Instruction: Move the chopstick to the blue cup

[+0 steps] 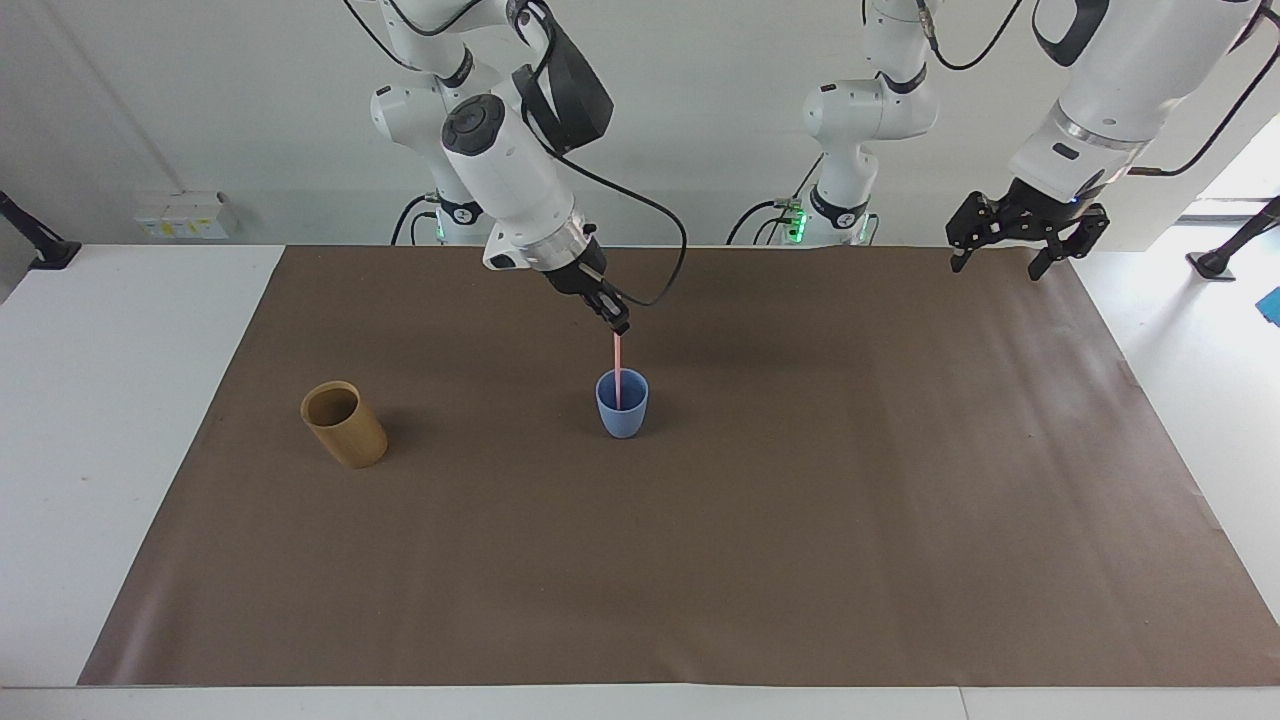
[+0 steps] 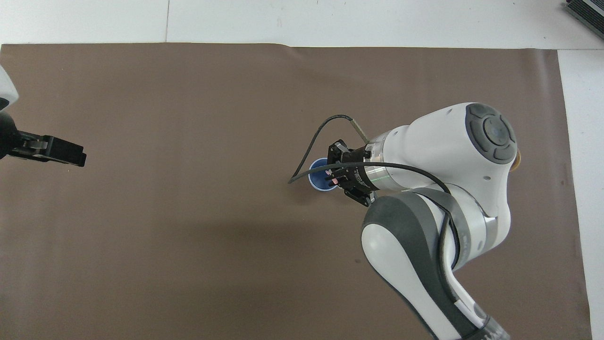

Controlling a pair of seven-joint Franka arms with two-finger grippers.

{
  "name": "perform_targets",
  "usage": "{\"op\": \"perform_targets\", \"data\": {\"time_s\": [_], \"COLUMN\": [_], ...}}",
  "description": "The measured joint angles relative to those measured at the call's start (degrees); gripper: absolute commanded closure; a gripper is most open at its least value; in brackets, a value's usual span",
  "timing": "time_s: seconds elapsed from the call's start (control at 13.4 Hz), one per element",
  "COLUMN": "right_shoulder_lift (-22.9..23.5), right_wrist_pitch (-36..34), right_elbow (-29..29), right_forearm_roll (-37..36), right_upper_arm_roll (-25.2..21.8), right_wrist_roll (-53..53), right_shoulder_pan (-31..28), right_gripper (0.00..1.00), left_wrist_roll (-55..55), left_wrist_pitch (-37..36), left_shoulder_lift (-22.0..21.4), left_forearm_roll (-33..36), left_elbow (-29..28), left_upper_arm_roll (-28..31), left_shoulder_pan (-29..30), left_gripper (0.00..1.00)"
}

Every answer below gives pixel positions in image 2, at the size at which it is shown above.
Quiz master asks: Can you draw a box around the blue cup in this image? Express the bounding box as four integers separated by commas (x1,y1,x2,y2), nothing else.
308,158,341,192

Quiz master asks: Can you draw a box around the black stand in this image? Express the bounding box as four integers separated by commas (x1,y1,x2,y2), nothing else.
563,0,604,37

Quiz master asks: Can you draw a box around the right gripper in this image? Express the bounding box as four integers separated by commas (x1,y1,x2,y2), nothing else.
327,140,380,208

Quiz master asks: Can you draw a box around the black cable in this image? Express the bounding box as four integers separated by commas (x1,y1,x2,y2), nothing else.
288,114,462,286

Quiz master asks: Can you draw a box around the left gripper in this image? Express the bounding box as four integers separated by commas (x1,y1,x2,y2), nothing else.
0,110,37,161

